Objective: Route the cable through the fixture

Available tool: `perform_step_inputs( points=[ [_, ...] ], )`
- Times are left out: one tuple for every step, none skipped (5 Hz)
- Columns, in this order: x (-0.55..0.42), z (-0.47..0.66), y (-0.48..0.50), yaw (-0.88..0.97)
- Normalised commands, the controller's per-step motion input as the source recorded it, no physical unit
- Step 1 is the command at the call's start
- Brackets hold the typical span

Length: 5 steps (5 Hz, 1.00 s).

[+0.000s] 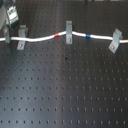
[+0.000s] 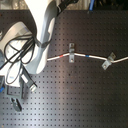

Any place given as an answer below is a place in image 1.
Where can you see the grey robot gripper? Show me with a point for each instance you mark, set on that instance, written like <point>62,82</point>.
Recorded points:
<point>12,16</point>

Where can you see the left grey cable clip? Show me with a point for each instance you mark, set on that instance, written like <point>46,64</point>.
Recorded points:
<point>22,33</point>

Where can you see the grey cable clip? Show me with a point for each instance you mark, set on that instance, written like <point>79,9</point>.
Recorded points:
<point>117,36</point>
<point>68,32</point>
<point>22,33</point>

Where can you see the middle grey cable clip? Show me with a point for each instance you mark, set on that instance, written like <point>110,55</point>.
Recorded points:
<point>68,32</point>

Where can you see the right grey cable clip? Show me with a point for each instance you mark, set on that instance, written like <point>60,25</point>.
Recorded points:
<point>117,36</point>

